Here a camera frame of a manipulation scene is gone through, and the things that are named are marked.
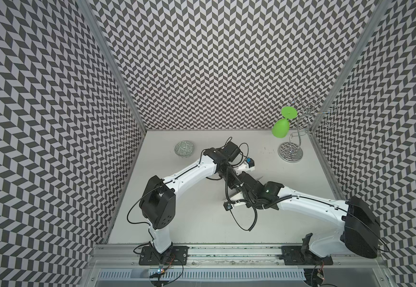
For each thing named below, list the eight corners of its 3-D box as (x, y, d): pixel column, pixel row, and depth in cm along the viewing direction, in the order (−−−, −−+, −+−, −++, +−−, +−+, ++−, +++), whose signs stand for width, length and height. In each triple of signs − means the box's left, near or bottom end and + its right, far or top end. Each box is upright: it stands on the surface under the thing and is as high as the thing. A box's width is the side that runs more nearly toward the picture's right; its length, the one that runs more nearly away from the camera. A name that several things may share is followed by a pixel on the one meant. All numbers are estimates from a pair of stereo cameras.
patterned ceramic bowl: (174, 156, 107) (173, 153, 104) (177, 144, 113) (176, 140, 110) (193, 156, 107) (192, 153, 104) (194, 144, 113) (193, 140, 110)
